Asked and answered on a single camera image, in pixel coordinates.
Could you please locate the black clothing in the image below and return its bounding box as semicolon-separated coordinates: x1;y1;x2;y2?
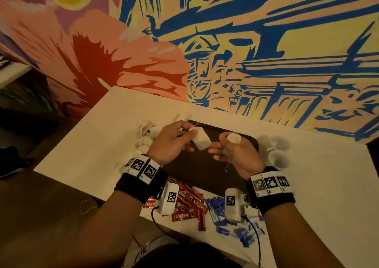
133;242;245;268

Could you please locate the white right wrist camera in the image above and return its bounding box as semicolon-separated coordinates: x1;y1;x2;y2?
223;187;250;223

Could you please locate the small white cup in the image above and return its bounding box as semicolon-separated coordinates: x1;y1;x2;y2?
267;135;290;153
266;150;291;171

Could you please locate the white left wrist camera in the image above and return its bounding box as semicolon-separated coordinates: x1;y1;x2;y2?
156;180;181;217

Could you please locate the person's left hand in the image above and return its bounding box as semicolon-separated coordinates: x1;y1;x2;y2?
144;120;197;167

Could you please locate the person's left forearm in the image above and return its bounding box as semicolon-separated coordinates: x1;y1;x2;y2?
52;189;144;268

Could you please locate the white tea bag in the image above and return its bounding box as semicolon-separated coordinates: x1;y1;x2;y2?
221;132;243;160
188;125;213;151

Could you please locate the pile of blue sugar sachets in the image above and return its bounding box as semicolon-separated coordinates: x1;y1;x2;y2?
204;194;268;249

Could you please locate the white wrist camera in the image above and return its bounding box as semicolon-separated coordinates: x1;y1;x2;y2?
223;187;250;223
156;180;181;217

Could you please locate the dark brown tray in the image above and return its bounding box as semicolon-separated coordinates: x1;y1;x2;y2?
171;119;260;199

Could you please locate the black right camera cable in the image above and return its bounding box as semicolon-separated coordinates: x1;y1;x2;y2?
239;214;263;268

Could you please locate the black object on floor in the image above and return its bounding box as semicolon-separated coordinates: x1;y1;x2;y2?
0;146;34;180

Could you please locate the person's right hand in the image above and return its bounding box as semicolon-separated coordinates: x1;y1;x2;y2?
208;131;266;180

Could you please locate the pile of white tea bags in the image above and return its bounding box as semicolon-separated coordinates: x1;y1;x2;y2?
118;113;188;171

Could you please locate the pile of red Nescafe sachets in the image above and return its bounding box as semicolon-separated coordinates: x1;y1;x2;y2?
141;176;208;232

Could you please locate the person's right forearm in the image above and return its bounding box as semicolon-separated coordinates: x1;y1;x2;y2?
263;202;345;268

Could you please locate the white wall shelf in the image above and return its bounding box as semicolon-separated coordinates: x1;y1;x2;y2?
0;59;32;89

